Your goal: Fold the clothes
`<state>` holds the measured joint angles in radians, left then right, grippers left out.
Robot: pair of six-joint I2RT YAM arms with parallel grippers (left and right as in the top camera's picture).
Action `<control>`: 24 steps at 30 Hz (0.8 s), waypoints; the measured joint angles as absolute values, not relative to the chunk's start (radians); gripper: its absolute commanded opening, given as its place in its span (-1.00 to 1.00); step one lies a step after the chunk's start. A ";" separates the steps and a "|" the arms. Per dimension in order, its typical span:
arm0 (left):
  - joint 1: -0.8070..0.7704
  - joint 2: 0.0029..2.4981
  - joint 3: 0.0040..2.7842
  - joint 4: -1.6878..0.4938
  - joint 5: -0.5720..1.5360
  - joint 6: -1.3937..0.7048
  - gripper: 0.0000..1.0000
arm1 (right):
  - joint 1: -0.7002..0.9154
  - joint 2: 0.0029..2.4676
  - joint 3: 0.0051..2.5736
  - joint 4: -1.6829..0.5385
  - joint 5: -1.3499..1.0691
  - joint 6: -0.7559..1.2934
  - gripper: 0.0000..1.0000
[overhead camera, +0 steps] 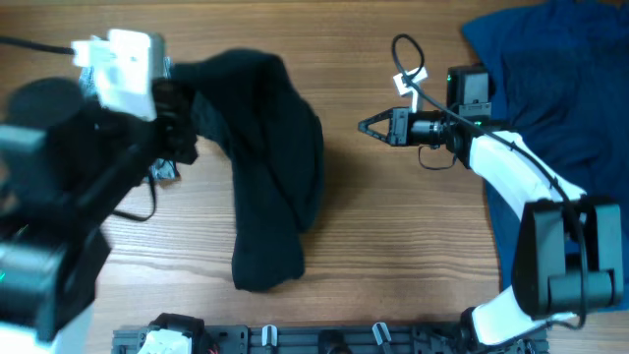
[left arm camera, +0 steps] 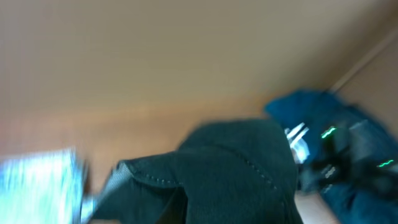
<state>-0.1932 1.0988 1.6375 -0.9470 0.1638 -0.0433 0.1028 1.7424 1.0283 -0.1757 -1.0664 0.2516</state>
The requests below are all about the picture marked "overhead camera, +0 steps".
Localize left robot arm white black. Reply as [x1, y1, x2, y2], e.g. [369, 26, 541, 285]
[1, 78, 198, 353]

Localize black shorts garment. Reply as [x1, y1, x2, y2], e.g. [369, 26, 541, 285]
[170, 49, 324, 292]

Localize black mounting rail base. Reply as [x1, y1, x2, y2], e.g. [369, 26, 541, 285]
[111, 314, 549, 354]

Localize blue garment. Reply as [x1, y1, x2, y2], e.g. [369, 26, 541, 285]
[460, 0, 629, 312]

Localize folded light blue jeans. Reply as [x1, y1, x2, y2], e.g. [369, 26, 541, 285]
[79, 57, 180, 181]

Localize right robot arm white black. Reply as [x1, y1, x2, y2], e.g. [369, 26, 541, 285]
[358, 65, 624, 353]

